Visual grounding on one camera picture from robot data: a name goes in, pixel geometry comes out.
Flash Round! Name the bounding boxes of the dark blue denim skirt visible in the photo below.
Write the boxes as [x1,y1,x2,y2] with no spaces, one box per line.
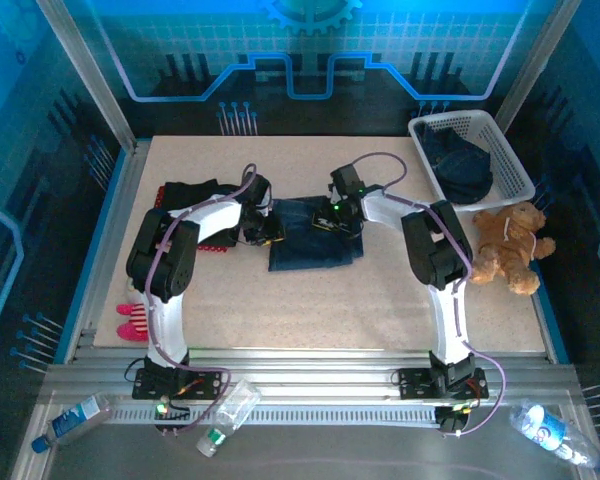
[267,196,366,274]
[419,124,494,205]

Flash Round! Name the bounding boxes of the red polka dot skirt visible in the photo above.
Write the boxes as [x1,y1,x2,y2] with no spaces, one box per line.
[153,185,231,254]

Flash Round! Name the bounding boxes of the black skirt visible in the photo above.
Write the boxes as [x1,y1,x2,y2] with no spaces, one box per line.
[162,178,242,211]

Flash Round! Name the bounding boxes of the pink and white plush toy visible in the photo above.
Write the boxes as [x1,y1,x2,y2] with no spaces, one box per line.
[115,277,152,344]

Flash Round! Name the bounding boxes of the brown teddy bear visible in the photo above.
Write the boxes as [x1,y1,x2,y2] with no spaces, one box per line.
[467,202,558,296]

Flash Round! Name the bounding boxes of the white plastic basket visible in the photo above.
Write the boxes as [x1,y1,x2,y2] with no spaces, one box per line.
[408,109,537,214]

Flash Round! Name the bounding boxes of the clear bottle with green cap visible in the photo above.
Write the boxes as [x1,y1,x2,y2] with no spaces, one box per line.
[196,377,261,457]

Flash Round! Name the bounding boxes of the black connector box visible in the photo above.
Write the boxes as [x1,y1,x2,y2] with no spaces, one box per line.
[437,405,469,435]
[153,397,191,436]

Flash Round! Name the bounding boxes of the blue capped water bottle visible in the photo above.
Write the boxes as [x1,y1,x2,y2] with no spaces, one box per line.
[31,393,114,454]

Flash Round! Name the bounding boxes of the large blue label water bottle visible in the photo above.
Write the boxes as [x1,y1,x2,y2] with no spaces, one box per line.
[508,402,600,476]

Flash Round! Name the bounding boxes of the aluminium frame rail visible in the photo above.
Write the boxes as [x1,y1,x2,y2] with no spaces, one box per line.
[39,346,581,405]

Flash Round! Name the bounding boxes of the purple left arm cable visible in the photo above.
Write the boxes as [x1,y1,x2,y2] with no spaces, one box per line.
[147,163,259,437]

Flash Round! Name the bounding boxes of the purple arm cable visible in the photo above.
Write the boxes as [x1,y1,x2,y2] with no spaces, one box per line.
[348,152,508,437]
[147,163,259,437]

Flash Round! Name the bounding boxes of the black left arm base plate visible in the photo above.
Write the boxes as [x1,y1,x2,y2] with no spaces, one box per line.
[132,360,231,401]

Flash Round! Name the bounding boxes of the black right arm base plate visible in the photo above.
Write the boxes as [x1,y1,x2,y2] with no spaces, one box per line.
[397,366,490,401]

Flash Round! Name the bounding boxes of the slotted grey cable duct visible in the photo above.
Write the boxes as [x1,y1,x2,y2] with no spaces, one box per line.
[104,403,441,426]

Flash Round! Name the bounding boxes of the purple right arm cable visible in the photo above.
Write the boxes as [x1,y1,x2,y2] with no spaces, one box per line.
[348,152,508,437]

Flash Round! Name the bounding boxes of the aluminium frame post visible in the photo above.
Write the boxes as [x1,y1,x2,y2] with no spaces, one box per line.
[34,0,139,152]
[492,0,582,140]

